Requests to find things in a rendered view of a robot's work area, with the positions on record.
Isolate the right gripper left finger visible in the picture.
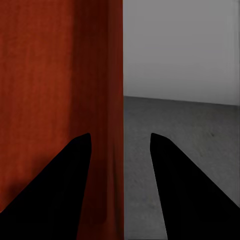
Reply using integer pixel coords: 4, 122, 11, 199
0, 133, 92, 240

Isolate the storage box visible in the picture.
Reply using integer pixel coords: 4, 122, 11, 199
0, 0, 124, 240

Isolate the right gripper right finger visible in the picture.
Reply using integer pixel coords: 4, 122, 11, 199
150, 133, 240, 240

